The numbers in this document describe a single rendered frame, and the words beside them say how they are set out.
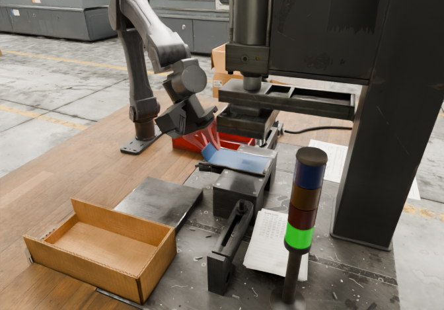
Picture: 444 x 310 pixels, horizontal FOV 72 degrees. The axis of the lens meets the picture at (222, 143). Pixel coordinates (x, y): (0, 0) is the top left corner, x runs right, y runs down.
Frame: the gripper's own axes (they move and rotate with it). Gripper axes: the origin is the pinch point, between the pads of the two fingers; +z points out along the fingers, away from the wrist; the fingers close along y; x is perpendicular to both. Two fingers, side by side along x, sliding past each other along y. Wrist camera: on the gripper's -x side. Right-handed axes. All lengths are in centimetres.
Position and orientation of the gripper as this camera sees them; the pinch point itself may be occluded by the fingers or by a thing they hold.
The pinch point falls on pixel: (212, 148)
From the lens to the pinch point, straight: 76.6
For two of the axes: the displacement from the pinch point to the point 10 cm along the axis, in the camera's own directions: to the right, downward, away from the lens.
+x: 3.6, -4.8, 8.0
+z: 4.6, 8.4, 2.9
